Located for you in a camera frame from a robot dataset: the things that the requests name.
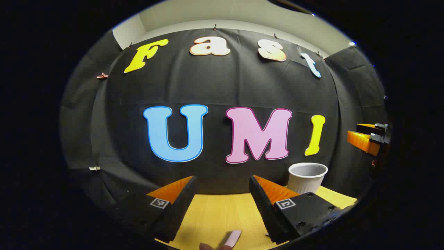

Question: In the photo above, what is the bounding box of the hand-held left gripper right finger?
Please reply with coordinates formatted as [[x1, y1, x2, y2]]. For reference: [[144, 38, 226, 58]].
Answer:
[[249, 175, 351, 244]]

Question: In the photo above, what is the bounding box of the black backdrop cloth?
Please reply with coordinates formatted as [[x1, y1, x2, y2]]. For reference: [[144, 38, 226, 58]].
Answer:
[[60, 28, 388, 212]]

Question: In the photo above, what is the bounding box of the wooden desktop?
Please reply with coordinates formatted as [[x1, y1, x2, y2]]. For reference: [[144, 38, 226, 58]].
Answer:
[[154, 185, 358, 250]]

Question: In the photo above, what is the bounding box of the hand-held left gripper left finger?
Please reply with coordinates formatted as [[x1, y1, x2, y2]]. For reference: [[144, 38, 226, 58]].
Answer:
[[111, 175, 198, 243]]

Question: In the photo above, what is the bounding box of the small pale purple broom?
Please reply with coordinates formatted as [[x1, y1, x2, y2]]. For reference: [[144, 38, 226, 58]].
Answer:
[[222, 230, 242, 250]]

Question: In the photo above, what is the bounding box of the white ribbed garbage bin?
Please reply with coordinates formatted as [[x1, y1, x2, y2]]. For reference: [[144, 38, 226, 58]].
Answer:
[[287, 162, 328, 195]]

